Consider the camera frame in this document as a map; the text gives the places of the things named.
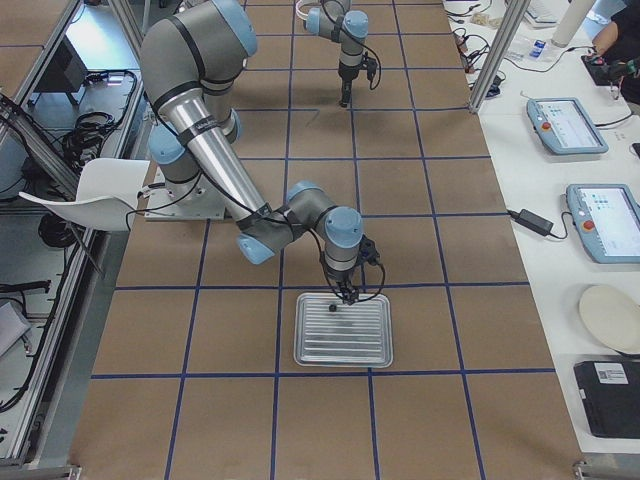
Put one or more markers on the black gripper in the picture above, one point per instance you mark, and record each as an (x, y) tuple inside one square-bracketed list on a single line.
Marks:
[(339, 278), (347, 81)]

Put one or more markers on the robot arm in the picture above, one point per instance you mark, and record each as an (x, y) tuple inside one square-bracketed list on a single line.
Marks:
[(189, 62), (339, 23)]

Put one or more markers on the silver ribbed metal tray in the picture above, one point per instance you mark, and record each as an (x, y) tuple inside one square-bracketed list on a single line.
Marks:
[(357, 335)]

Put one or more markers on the white curved plastic part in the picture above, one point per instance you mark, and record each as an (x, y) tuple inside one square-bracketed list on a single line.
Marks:
[(300, 9)]

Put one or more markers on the black power adapter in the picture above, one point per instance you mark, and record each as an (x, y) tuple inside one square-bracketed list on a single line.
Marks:
[(532, 221)]

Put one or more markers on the far blue teach pendant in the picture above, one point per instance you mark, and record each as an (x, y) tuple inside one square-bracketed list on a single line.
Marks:
[(564, 127)]

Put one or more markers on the blue teach pendant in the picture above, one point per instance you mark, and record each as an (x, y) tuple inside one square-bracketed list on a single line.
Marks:
[(606, 217), (564, 127)]

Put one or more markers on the white chair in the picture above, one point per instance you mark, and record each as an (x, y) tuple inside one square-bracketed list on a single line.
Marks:
[(106, 192)]

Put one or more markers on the white round plate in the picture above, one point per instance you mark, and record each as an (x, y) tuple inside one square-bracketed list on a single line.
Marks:
[(612, 317)]

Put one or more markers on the near blue teach pendant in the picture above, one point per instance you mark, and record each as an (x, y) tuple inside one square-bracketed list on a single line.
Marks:
[(606, 217)]

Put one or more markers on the black laptop box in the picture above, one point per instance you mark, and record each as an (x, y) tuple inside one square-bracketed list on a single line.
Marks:
[(609, 391)]

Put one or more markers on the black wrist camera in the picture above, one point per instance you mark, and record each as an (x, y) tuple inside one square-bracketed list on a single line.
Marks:
[(368, 252)]

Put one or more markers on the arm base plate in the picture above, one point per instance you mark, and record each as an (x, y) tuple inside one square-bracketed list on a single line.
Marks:
[(186, 193)]

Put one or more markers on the aluminium frame post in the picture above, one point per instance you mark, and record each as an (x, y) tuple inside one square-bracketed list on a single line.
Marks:
[(502, 40)]

